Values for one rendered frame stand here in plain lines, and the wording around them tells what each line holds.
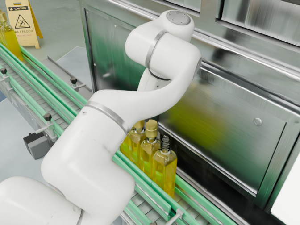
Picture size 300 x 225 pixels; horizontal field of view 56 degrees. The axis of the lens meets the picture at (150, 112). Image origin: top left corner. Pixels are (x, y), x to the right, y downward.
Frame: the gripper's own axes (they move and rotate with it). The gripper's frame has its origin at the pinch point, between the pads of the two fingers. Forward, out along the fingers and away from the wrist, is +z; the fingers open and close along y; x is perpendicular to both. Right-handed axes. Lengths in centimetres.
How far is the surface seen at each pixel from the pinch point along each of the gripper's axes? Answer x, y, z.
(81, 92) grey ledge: -54, -11, 48
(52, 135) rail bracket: -33, 15, 40
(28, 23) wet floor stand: -282, -77, 167
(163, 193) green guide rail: 15.5, 4.2, 21.4
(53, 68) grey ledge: -84, -12, 56
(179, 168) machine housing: 8.8, -16.0, 38.5
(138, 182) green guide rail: 6.9, 6.3, 25.4
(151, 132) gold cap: 2.7, 1.4, 6.4
